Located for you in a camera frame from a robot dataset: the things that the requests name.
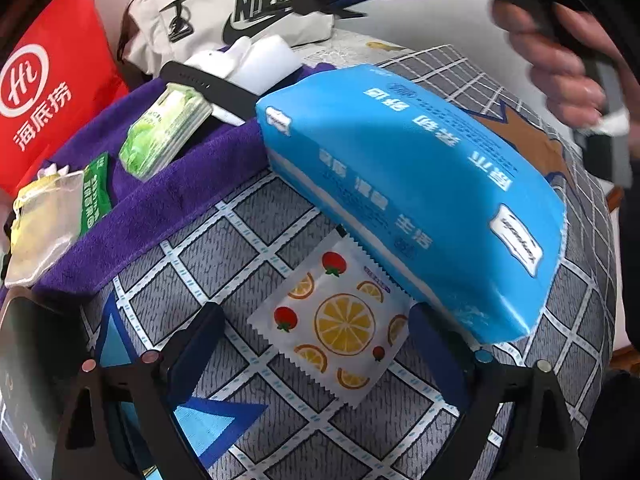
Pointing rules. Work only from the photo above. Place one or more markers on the bird print bed sheet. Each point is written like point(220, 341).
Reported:
point(350, 45)

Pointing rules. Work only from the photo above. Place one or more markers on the green sachet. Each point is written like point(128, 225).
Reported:
point(95, 195)

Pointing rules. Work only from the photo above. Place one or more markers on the purple towel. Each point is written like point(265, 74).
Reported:
point(165, 195)

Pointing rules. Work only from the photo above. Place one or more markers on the fruit print wipe packet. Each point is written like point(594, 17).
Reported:
point(340, 320)

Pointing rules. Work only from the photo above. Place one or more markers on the person's right hand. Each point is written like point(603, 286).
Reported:
point(560, 60)

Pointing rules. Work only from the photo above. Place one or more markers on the red paper bag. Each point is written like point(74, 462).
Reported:
point(50, 60)

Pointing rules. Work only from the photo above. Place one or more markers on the green tissue packet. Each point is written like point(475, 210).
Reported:
point(160, 130)

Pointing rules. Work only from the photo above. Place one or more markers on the small white object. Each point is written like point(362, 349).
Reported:
point(612, 122)

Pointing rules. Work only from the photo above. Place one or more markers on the clear yellowish plastic bag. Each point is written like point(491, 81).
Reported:
point(40, 230)

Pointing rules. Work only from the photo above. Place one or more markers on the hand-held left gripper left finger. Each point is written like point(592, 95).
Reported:
point(200, 342)

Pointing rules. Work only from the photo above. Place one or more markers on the blue tissue pack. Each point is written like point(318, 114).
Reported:
point(400, 160)

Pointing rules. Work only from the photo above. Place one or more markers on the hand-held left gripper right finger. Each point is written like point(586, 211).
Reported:
point(435, 347)

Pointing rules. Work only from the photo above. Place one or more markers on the white earbud case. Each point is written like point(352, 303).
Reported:
point(207, 62)

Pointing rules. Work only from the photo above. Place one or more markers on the grey grid pattern blanket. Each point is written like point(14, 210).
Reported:
point(250, 230)

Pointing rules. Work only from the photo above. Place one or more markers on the beige backpack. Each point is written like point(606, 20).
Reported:
point(210, 15)

